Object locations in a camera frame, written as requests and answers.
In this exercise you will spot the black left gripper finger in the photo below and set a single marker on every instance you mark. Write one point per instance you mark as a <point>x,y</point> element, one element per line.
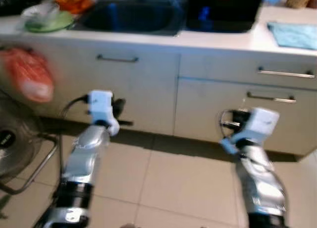
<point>126,123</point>
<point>121,105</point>

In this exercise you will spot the white bowl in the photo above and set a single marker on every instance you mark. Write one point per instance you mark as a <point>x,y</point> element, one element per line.
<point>39,11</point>

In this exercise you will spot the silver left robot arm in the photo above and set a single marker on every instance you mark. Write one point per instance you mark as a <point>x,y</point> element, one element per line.
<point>84,153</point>

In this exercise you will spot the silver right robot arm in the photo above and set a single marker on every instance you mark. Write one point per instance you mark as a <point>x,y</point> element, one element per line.
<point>260,183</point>

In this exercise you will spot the wide white cabinet front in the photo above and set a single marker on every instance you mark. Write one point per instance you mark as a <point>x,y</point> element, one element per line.
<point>143,94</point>

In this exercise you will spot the shallow white drawer front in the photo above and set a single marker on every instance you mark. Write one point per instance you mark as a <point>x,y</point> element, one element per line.
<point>223,67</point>

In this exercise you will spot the stainless steel sink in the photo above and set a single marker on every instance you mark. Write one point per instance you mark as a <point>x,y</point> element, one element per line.
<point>129,17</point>

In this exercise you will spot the red plastic bag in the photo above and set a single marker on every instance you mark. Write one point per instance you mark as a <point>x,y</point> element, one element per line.
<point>27,74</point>

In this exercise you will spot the light blue cloth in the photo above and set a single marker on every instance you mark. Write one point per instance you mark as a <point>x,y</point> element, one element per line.
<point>294,35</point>

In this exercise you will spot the black floor fan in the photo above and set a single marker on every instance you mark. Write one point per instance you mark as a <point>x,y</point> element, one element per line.
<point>15,139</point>

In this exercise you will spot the black countertop appliance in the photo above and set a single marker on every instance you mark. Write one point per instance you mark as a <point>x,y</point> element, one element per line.
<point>223,15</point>

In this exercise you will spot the orange bowl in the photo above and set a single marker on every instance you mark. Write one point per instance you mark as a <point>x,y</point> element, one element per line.
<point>74,1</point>

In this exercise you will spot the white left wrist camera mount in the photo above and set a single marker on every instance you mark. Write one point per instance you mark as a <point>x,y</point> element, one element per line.
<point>101,104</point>

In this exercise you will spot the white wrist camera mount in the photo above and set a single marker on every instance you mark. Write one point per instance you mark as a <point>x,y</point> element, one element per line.
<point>101,104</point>
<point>260,121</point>

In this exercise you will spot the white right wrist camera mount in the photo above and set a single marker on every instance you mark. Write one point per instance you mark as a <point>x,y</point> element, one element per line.
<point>260,121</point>

